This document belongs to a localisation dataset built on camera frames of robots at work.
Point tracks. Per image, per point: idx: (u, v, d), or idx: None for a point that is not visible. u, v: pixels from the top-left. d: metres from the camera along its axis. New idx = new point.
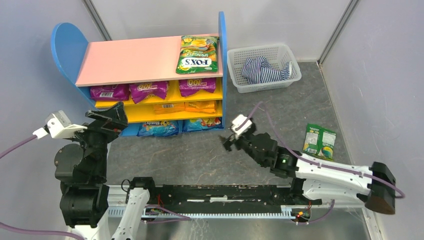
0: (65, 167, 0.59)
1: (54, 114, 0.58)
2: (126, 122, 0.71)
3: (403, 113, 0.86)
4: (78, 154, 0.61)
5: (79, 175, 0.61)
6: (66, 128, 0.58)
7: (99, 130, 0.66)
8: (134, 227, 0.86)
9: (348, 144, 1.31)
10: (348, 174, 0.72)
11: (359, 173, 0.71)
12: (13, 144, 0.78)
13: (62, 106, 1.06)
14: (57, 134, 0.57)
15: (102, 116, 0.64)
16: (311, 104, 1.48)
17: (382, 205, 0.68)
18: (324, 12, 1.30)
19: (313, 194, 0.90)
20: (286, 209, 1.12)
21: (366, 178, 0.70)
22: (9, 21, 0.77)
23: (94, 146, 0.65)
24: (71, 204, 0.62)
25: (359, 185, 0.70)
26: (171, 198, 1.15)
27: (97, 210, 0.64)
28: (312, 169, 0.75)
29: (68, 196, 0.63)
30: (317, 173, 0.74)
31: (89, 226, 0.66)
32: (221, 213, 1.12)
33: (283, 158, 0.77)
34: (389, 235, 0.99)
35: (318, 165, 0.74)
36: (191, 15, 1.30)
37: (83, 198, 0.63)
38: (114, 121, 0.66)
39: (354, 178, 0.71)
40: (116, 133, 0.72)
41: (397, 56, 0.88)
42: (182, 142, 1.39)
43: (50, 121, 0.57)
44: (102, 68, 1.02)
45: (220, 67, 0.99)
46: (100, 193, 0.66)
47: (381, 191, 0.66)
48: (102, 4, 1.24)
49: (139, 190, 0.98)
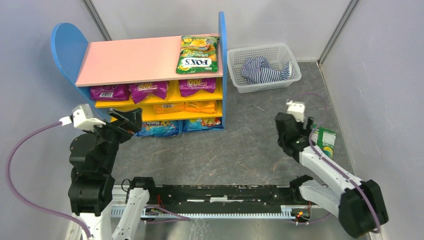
0: (78, 152, 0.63)
1: (79, 106, 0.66)
2: (140, 126, 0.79)
3: (403, 112, 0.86)
4: (92, 141, 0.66)
5: (90, 161, 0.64)
6: (88, 120, 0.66)
7: (116, 128, 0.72)
8: (133, 227, 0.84)
9: (348, 144, 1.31)
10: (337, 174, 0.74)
11: (347, 178, 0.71)
12: (12, 143, 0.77)
13: (62, 106, 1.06)
14: (80, 124, 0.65)
15: (121, 115, 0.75)
16: (311, 104, 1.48)
17: (349, 212, 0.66)
18: (324, 12, 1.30)
19: (306, 191, 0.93)
20: (286, 208, 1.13)
21: (350, 184, 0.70)
22: (8, 20, 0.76)
23: (108, 141, 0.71)
24: (78, 192, 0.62)
25: (339, 185, 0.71)
26: (171, 198, 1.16)
27: (102, 200, 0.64)
28: (312, 157, 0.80)
29: (76, 184, 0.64)
30: (315, 161, 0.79)
31: (93, 214, 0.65)
32: (221, 213, 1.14)
33: (298, 139, 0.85)
34: (389, 235, 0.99)
35: (319, 154, 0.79)
36: (191, 15, 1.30)
37: (90, 186, 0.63)
38: (129, 122, 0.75)
39: (340, 178, 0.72)
40: (129, 135, 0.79)
41: (397, 56, 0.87)
42: (182, 142, 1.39)
43: (75, 112, 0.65)
44: (102, 67, 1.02)
45: (220, 67, 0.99)
46: (107, 182, 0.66)
47: (354, 196, 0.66)
48: (102, 4, 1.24)
49: (139, 191, 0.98)
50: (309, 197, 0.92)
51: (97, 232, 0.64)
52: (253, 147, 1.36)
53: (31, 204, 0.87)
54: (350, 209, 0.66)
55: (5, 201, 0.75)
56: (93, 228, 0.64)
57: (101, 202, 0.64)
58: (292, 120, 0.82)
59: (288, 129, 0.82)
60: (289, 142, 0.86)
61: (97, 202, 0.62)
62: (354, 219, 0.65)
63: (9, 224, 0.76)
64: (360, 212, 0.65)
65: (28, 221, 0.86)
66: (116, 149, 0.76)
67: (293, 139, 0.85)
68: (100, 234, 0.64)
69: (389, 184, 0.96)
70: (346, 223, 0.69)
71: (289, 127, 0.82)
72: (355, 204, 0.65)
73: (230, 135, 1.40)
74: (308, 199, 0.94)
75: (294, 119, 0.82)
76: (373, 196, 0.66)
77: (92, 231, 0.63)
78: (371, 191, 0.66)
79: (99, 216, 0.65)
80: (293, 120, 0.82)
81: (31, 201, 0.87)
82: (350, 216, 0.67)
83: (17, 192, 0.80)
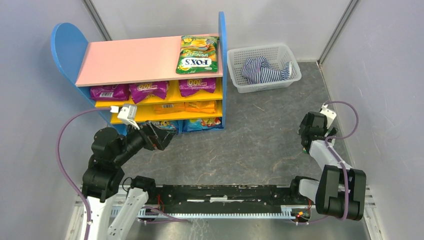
0: (100, 142, 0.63)
1: (129, 105, 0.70)
2: (164, 147, 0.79)
3: (403, 112, 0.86)
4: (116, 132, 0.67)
5: (108, 151, 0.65)
6: (127, 119, 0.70)
7: (144, 136, 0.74)
8: (125, 229, 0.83)
9: (348, 144, 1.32)
10: (331, 157, 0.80)
11: (339, 160, 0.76)
12: (12, 143, 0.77)
13: (63, 106, 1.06)
14: (121, 118, 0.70)
15: (154, 130, 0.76)
16: (311, 104, 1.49)
17: (323, 185, 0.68)
18: (324, 12, 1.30)
19: (303, 184, 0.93)
20: (286, 208, 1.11)
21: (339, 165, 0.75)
22: (8, 21, 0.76)
23: (132, 142, 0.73)
24: (91, 178, 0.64)
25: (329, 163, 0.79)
26: (171, 198, 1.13)
27: (110, 189, 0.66)
28: (321, 144, 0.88)
29: (91, 170, 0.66)
30: (322, 148, 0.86)
31: (98, 200, 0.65)
32: (221, 213, 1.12)
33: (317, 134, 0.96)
34: (389, 235, 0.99)
35: (327, 144, 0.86)
36: (191, 15, 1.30)
37: (103, 174, 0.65)
38: (158, 139, 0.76)
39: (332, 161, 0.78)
40: (151, 147, 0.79)
41: (397, 56, 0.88)
42: (182, 142, 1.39)
43: (123, 107, 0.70)
44: (102, 67, 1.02)
45: (220, 66, 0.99)
46: (118, 174, 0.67)
47: (335, 170, 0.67)
48: (102, 4, 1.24)
49: (139, 191, 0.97)
50: (303, 192, 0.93)
51: (97, 218, 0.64)
52: (253, 147, 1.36)
53: (31, 204, 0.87)
54: (324, 180, 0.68)
55: (5, 201, 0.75)
56: (95, 214, 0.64)
57: (109, 191, 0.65)
58: (322, 119, 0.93)
59: (314, 123, 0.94)
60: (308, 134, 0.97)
61: (106, 190, 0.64)
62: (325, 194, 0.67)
63: (9, 224, 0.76)
64: (334, 191, 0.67)
65: (29, 221, 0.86)
66: (134, 152, 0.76)
67: (313, 133, 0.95)
68: (99, 221, 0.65)
69: (390, 184, 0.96)
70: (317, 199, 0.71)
71: (316, 122, 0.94)
72: (332, 180, 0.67)
73: (230, 136, 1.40)
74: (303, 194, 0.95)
75: (324, 119, 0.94)
76: (355, 184, 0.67)
77: (93, 216, 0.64)
78: (354, 179, 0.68)
79: (103, 203, 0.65)
80: (320, 117, 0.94)
81: (32, 200, 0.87)
82: (323, 188, 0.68)
83: (17, 192, 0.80)
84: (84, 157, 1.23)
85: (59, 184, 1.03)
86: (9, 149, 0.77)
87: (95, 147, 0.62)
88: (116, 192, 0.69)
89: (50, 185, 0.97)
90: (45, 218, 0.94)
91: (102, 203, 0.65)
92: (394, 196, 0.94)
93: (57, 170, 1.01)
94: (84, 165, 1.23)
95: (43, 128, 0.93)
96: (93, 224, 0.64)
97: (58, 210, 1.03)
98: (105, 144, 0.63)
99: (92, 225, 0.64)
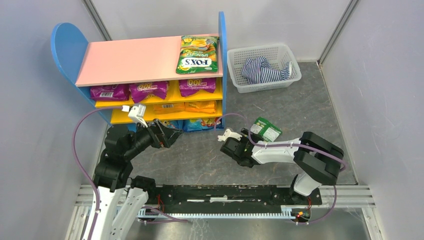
0: (113, 137, 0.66)
1: (139, 104, 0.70)
2: (168, 145, 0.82)
3: (402, 113, 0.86)
4: (127, 129, 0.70)
5: (119, 145, 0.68)
6: (137, 117, 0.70)
7: (152, 135, 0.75)
8: (125, 228, 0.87)
9: (348, 144, 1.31)
10: (282, 147, 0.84)
11: (289, 144, 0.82)
12: (11, 143, 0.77)
13: (63, 106, 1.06)
14: (131, 116, 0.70)
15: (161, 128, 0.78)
16: (311, 104, 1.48)
17: (314, 170, 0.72)
18: (324, 11, 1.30)
19: (299, 188, 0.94)
20: (286, 209, 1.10)
21: (294, 147, 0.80)
22: (8, 21, 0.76)
23: (139, 140, 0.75)
24: (103, 170, 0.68)
25: (289, 154, 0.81)
26: (171, 198, 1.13)
27: (120, 181, 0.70)
28: (261, 151, 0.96)
29: (102, 162, 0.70)
30: (264, 151, 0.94)
31: (108, 190, 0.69)
32: (221, 213, 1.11)
33: (245, 148, 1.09)
34: (389, 235, 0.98)
35: (263, 145, 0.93)
36: (191, 15, 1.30)
37: (113, 167, 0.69)
38: (164, 137, 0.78)
39: (287, 150, 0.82)
40: (157, 145, 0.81)
41: (397, 56, 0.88)
42: (182, 142, 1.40)
43: (133, 105, 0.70)
44: (102, 68, 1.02)
45: (220, 67, 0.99)
46: (127, 168, 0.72)
47: (302, 154, 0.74)
48: (103, 4, 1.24)
49: (139, 191, 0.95)
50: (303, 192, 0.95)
51: (105, 208, 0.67)
52: None
53: (32, 203, 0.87)
54: (310, 168, 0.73)
55: (6, 201, 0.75)
56: (103, 203, 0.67)
57: (119, 182, 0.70)
58: (231, 140, 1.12)
59: (233, 148, 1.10)
60: (241, 154, 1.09)
61: (116, 181, 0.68)
62: (320, 170, 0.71)
63: (10, 224, 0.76)
64: (319, 161, 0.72)
65: (29, 221, 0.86)
66: (141, 149, 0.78)
67: (242, 151, 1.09)
68: (106, 212, 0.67)
69: (390, 184, 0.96)
70: (327, 181, 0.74)
71: (233, 145, 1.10)
72: (309, 159, 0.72)
73: None
74: (308, 194, 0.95)
75: (233, 139, 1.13)
76: (317, 143, 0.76)
77: (101, 206, 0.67)
78: (311, 141, 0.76)
79: (113, 193, 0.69)
80: (230, 139, 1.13)
81: (32, 200, 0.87)
82: (316, 172, 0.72)
83: (17, 191, 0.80)
84: (85, 156, 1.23)
85: (59, 184, 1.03)
86: (9, 149, 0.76)
87: (109, 142, 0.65)
88: (124, 185, 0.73)
89: (51, 185, 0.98)
90: (45, 218, 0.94)
91: (112, 193, 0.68)
92: (395, 196, 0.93)
93: (57, 170, 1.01)
94: (85, 164, 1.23)
95: (43, 128, 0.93)
96: (100, 214, 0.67)
97: (59, 209, 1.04)
98: (116, 139, 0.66)
99: (100, 214, 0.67)
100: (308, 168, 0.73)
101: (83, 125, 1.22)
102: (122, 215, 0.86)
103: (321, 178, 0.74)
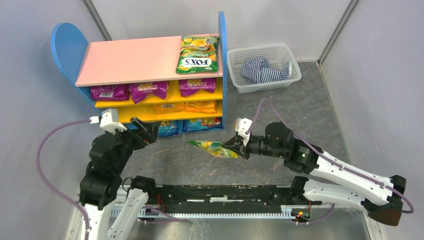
0: (99, 149, 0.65)
1: (110, 109, 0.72)
2: (155, 138, 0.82)
3: (402, 113, 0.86)
4: (113, 139, 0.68)
5: (106, 158, 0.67)
6: (113, 122, 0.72)
7: (134, 134, 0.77)
8: (126, 231, 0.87)
9: (348, 144, 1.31)
10: (370, 183, 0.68)
11: (382, 184, 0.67)
12: (11, 143, 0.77)
13: (63, 106, 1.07)
14: (105, 124, 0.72)
15: (141, 125, 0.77)
16: (311, 104, 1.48)
17: (391, 217, 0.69)
18: (324, 11, 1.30)
19: (312, 195, 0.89)
20: (286, 208, 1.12)
21: (388, 190, 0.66)
22: (9, 21, 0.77)
23: (125, 145, 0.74)
24: (89, 185, 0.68)
25: (379, 196, 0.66)
26: (171, 198, 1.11)
27: (108, 196, 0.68)
28: (332, 170, 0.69)
29: (89, 177, 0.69)
30: (337, 175, 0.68)
31: (96, 207, 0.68)
32: (222, 213, 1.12)
33: (302, 152, 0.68)
34: (389, 235, 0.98)
35: (340, 167, 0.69)
36: (191, 15, 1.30)
37: (101, 182, 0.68)
38: (147, 132, 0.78)
39: (375, 187, 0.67)
40: (144, 144, 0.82)
41: (397, 55, 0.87)
42: (182, 142, 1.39)
43: (104, 113, 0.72)
44: (102, 68, 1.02)
45: (220, 67, 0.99)
46: (115, 182, 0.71)
47: (398, 204, 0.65)
48: (102, 4, 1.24)
49: (139, 192, 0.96)
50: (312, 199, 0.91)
51: (95, 225, 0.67)
52: None
53: (31, 203, 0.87)
54: (392, 214, 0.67)
55: (6, 200, 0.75)
56: (93, 221, 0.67)
57: (107, 198, 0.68)
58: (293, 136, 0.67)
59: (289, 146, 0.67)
60: (295, 159, 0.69)
61: (103, 197, 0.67)
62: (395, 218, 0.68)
63: (9, 223, 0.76)
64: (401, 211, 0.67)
65: (29, 220, 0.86)
66: (129, 154, 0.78)
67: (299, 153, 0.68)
68: (98, 228, 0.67)
69: None
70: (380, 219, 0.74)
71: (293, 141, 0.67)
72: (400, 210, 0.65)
73: (230, 136, 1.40)
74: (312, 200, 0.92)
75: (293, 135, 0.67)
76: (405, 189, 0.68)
77: (91, 223, 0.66)
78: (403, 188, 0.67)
79: (101, 210, 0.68)
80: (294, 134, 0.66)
81: (32, 200, 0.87)
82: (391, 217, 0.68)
83: (17, 191, 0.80)
84: (85, 156, 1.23)
85: (59, 184, 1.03)
86: (9, 149, 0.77)
87: (95, 154, 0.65)
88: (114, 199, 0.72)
89: (50, 185, 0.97)
90: (44, 218, 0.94)
91: (100, 211, 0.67)
92: None
93: (57, 170, 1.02)
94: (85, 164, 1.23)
95: (43, 128, 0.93)
96: (92, 231, 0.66)
97: (59, 209, 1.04)
98: (103, 151, 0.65)
99: (91, 232, 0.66)
100: (387, 212, 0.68)
101: (83, 125, 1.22)
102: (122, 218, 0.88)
103: (379, 217, 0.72)
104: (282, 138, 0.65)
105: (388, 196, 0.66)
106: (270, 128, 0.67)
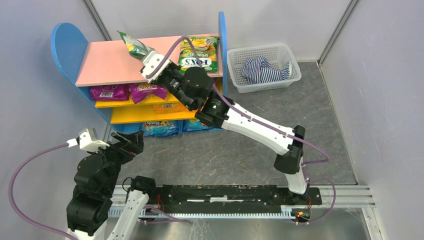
0: (84, 173, 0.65)
1: (87, 128, 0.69)
2: (142, 148, 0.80)
3: (402, 113, 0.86)
4: (99, 161, 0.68)
5: (92, 182, 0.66)
6: (92, 142, 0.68)
7: (119, 149, 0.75)
8: (127, 234, 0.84)
9: (348, 144, 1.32)
10: (273, 132, 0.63)
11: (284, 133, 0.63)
12: (12, 143, 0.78)
13: (63, 106, 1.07)
14: (83, 146, 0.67)
15: (124, 137, 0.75)
16: (311, 104, 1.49)
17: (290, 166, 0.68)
18: (324, 11, 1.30)
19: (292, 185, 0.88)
20: (286, 209, 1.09)
21: (288, 139, 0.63)
22: (9, 21, 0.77)
23: (112, 162, 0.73)
24: (75, 210, 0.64)
25: (280, 144, 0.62)
26: (171, 198, 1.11)
27: (96, 221, 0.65)
28: (242, 121, 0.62)
29: (76, 201, 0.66)
30: (246, 127, 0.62)
31: (87, 233, 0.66)
32: (221, 213, 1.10)
33: (214, 104, 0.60)
34: (389, 235, 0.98)
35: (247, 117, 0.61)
36: (191, 15, 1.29)
37: (88, 206, 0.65)
38: (132, 144, 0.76)
39: (277, 137, 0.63)
40: (131, 156, 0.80)
41: (397, 56, 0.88)
42: (182, 142, 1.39)
43: (81, 133, 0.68)
44: (101, 68, 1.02)
45: (220, 66, 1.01)
46: (105, 205, 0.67)
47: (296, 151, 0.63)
48: (102, 5, 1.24)
49: (139, 194, 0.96)
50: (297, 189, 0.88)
51: None
52: (253, 147, 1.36)
53: (32, 203, 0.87)
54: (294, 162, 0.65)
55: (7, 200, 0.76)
56: None
57: (95, 223, 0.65)
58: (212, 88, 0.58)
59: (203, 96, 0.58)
60: (205, 111, 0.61)
61: (91, 223, 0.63)
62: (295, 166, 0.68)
63: (9, 224, 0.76)
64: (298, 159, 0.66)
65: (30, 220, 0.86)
66: (118, 170, 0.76)
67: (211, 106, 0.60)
68: None
69: (390, 184, 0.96)
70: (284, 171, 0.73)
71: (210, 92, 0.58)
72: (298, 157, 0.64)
73: (230, 136, 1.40)
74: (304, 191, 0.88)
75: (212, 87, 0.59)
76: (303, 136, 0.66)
77: None
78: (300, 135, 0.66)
79: (92, 236, 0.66)
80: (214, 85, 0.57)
81: (32, 201, 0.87)
82: (291, 165, 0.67)
83: (17, 192, 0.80)
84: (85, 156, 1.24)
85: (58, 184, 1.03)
86: (9, 149, 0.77)
87: (80, 179, 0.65)
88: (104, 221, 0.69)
89: (50, 185, 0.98)
90: (44, 218, 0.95)
91: (90, 236, 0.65)
92: (395, 197, 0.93)
93: (56, 170, 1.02)
94: None
95: (43, 128, 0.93)
96: None
97: (59, 208, 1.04)
98: (89, 176, 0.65)
99: None
100: (288, 162, 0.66)
101: (83, 125, 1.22)
102: (123, 221, 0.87)
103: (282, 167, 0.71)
104: (204, 86, 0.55)
105: (289, 144, 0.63)
106: (191, 72, 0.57)
